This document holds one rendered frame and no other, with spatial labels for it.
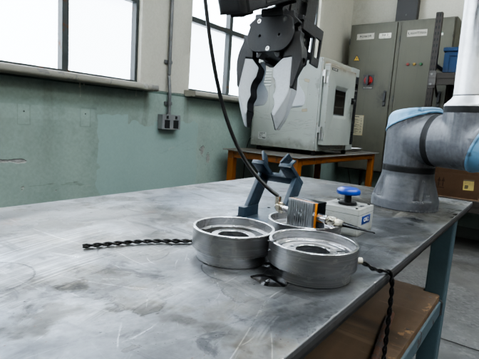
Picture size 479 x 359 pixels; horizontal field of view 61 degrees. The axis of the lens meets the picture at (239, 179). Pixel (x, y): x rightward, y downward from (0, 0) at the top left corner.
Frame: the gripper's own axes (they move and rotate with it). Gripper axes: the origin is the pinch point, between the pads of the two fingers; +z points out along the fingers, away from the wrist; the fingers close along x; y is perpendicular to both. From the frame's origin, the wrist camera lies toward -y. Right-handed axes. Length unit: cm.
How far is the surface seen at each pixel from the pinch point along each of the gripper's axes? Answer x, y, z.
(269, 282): -9.0, -6.4, 18.8
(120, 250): 10.6, -11.1, 19.8
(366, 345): -8, 37, 38
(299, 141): 106, 204, -15
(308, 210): -6.3, 5.9, 11.3
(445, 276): -14, 77, 28
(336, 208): -4.2, 20.1, 11.3
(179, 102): 158, 137, -26
